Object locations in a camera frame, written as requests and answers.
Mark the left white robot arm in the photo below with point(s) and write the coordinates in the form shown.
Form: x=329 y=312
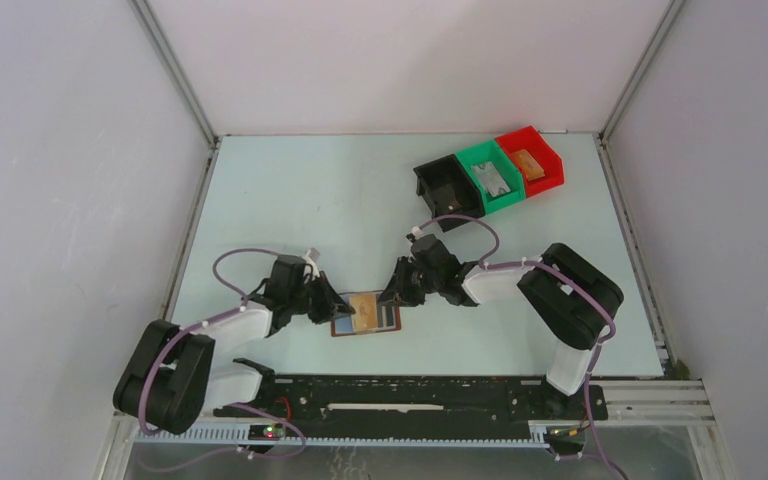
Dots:
x=178 y=373

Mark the silver card in green bin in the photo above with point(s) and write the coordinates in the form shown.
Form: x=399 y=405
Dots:
x=490 y=179

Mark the black plastic bin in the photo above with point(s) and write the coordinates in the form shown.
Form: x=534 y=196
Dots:
x=448 y=170

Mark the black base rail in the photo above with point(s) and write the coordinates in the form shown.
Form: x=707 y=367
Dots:
x=437 y=407

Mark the green plastic bin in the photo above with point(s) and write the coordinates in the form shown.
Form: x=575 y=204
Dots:
x=490 y=151

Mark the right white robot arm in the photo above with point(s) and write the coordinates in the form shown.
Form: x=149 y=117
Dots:
x=576 y=301

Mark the dark card in black bin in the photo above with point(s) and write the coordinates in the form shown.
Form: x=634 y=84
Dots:
x=448 y=199

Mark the gold VIP credit card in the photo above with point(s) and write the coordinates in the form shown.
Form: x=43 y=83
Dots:
x=365 y=316

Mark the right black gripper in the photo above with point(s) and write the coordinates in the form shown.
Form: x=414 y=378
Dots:
x=398 y=291

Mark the white cable duct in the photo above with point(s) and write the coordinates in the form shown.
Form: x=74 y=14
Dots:
x=268 y=435

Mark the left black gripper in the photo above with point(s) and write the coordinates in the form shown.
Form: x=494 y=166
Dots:
x=331 y=306

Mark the brown leather card holder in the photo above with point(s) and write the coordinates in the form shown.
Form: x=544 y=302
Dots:
x=389 y=319

